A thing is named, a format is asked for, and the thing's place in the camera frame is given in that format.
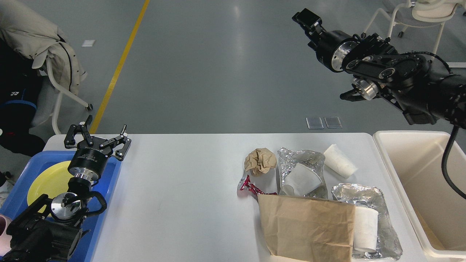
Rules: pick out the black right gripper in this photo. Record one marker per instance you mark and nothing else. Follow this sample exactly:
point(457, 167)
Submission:
point(331, 47)

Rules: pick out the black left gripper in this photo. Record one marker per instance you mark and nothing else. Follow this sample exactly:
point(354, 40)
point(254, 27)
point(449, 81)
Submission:
point(92, 154)

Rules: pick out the yellow plastic plate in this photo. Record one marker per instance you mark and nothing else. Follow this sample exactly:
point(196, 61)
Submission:
point(52, 182)

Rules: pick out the silver foil bag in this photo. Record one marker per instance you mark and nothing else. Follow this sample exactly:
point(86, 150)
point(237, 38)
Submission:
point(388, 245)
point(313, 159)

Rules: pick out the pink mug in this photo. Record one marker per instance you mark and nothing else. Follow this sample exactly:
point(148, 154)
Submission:
point(5, 239)

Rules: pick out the white paper cup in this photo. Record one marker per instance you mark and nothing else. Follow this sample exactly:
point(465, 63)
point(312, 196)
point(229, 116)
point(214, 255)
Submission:
point(365, 229)
point(301, 181)

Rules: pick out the brown paper bag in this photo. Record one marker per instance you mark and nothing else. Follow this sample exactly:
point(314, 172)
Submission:
point(307, 229)

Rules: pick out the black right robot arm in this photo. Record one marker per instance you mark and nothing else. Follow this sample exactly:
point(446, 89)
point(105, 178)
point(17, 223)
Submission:
point(406, 80)

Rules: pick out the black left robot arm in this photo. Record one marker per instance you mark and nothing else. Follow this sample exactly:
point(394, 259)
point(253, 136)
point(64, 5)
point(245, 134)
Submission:
point(50, 229)

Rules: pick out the person in dark clothes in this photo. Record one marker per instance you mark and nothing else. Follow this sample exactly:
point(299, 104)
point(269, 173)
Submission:
point(20, 86)

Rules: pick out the floor outlet plate left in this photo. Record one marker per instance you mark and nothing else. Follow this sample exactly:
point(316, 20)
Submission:
point(314, 123)

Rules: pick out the floor outlet plate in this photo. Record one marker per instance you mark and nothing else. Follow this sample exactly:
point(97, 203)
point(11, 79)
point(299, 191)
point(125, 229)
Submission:
point(314, 123)
point(333, 122)

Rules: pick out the floor outlet plate right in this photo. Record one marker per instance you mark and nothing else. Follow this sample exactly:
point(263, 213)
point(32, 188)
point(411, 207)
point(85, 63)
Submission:
point(333, 122)

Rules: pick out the white chair on casters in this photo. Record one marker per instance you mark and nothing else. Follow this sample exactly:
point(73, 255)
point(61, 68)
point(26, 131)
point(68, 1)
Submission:
point(417, 14)

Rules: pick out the white chair with jacket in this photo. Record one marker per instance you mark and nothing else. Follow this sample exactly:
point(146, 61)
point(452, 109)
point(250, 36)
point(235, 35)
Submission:
point(44, 44)

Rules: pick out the white paper napkin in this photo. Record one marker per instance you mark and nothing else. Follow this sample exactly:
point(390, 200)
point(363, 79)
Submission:
point(339, 162)

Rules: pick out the white bar on floor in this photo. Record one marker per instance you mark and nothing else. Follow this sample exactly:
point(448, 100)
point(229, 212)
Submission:
point(457, 64)

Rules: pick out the crumpled brown paper ball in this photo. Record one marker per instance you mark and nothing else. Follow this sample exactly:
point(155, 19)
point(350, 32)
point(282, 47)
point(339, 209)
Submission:
point(260, 161)

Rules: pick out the red white snack wrapper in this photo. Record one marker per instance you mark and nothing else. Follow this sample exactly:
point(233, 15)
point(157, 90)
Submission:
point(246, 184)

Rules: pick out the beige plastic bin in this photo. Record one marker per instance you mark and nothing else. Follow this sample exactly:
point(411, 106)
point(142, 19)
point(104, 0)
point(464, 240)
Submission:
point(436, 212)

